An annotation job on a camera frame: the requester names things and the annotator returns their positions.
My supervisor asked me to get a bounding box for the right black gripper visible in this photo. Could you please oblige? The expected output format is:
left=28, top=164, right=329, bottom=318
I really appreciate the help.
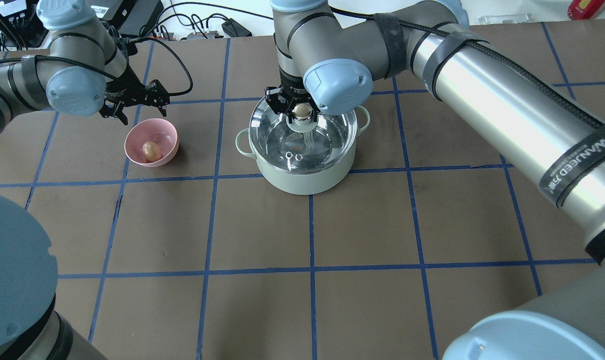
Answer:
left=264, top=86, right=313, bottom=118

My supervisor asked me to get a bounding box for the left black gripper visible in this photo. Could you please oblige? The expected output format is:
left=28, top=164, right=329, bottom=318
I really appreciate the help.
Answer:
left=100, top=79, right=170, bottom=126

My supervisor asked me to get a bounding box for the glass pot lid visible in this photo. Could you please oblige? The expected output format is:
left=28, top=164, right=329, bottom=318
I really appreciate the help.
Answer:
left=248, top=98, right=371, bottom=174

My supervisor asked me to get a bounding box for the brown egg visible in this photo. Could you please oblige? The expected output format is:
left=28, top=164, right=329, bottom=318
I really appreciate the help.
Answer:
left=141, top=141, right=163, bottom=163

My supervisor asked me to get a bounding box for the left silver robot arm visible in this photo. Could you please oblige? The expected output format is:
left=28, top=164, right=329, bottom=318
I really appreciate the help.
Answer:
left=0, top=0, right=171, bottom=360

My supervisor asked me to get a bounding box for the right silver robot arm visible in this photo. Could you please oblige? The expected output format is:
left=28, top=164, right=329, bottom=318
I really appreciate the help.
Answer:
left=270, top=0, right=605, bottom=360

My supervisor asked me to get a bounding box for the pale green cooking pot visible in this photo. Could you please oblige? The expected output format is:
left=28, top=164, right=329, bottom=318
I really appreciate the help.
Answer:
left=235, top=96, right=371, bottom=196

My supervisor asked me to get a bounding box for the pink plastic bowl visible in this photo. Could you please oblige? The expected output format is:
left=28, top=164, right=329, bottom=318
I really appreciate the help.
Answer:
left=123, top=118, right=180, bottom=167

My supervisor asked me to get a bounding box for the black power brick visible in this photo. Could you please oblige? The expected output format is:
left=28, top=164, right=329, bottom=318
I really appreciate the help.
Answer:
left=118, top=0, right=164, bottom=38

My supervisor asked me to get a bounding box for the black power adapter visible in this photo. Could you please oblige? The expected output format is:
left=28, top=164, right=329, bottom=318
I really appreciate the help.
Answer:
left=221, top=18, right=253, bottom=38

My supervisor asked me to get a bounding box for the red yellow bottle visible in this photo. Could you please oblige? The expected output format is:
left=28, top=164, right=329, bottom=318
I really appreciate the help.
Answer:
left=567, top=0, right=605, bottom=21

